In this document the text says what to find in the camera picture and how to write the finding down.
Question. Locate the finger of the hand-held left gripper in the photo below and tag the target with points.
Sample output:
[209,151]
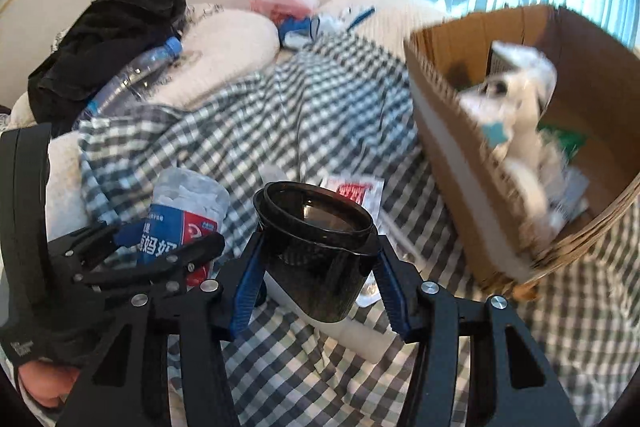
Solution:
[165,269]
[95,247]

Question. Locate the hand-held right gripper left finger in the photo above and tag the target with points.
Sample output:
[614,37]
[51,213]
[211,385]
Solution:
[248,287]

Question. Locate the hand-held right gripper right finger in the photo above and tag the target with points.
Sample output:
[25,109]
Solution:
[389,294]

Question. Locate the blue label clear packet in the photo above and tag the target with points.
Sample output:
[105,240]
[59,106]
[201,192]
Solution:
[185,207]

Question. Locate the black plastic cup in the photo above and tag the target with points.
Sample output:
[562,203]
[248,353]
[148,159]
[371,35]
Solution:
[320,277]

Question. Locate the brown cardboard box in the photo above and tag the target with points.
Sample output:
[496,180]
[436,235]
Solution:
[450,147]

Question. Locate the green packet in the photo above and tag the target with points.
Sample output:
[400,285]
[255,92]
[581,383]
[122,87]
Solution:
[565,139]

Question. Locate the white plush toy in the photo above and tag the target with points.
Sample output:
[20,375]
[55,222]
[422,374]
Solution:
[525,97]

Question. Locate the person's left hand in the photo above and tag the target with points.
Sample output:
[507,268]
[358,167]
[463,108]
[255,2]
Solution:
[47,384]

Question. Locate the red and white sachet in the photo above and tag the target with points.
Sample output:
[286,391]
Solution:
[352,192]

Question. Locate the clear plastic water bottle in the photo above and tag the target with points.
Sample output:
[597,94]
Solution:
[125,82]

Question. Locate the grey checkered blanket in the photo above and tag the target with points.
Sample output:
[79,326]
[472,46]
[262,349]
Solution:
[325,107]

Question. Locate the black clothing pile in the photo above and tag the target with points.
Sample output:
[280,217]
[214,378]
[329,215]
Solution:
[110,32]

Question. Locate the white knit pillow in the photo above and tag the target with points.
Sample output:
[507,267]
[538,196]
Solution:
[235,47]

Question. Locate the black floral print cloth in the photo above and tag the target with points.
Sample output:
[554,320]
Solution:
[202,13]

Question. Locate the blue and white cloth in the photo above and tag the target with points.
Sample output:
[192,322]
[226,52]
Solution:
[300,32]

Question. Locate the white knit blanket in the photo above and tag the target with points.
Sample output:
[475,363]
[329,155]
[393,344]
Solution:
[390,17]

